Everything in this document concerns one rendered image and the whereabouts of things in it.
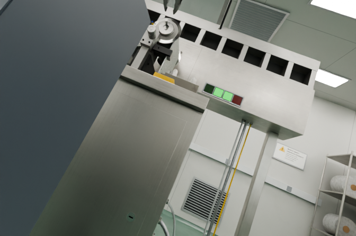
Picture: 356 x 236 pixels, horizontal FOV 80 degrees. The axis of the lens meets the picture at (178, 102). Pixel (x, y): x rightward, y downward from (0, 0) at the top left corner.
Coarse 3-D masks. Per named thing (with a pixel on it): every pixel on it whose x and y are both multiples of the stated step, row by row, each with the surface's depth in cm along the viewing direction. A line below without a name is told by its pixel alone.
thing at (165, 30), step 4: (160, 24) 102; (164, 24) 102; (168, 24) 102; (172, 24) 102; (160, 28) 101; (164, 28) 101; (168, 28) 102; (172, 28) 101; (160, 32) 101; (164, 32) 100; (168, 32) 100; (172, 32) 102; (164, 36) 102; (168, 36) 102
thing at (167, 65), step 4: (172, 44) 101; (172, 48) 103; (164, 60) 99; (172, 60) 113; (164, 64) 101; (168, 64) 109; (172, 64) 117; (160, 68) 98; (164, 68) 104; (168, 68) 112; (172, 68) 121; (160, 72) 99; (164, 72) 107
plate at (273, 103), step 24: (192, 48) 138; (192, 72) 133; (216, 72) 133; (240, 72) 133; (264, 72) 133; (264, 96) 128; (288, 96) 128; (312, 96) 128; (240, 120) 144; (264, 120) 126; (288, 120) 124
